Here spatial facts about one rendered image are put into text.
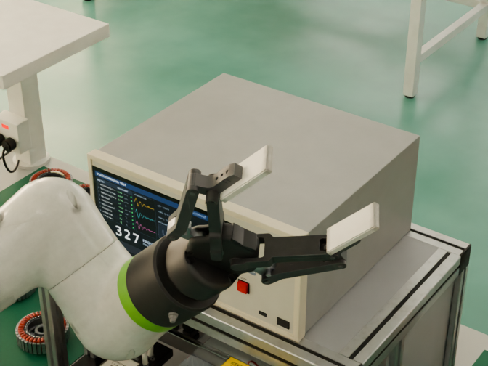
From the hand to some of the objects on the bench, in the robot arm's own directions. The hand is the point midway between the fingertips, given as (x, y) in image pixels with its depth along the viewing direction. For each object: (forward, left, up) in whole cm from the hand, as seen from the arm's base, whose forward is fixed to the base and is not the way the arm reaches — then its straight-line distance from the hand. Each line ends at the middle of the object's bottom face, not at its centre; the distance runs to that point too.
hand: (317, 192), depth 101 cm
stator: (+44, +93, -93) cm, 139 cm away
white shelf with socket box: (+84, +139, -92) cm, 187 cm away
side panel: (+65, +16, -94) cm, 116 cm away
